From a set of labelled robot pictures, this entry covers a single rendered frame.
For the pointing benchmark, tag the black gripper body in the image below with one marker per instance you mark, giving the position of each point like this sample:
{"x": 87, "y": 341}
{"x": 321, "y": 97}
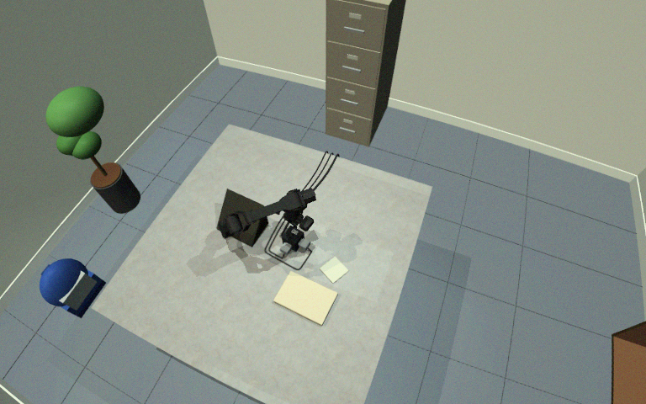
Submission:
{"x": 304, "y": 224}

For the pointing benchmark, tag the beige flat rectangular slab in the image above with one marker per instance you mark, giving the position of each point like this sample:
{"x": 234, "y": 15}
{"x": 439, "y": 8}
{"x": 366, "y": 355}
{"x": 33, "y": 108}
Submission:
{"x": 305, "y": 297}

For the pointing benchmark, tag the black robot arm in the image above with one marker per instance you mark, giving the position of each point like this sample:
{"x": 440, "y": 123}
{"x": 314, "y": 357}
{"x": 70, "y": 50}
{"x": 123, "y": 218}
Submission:
{"x": 292, "y": 201}

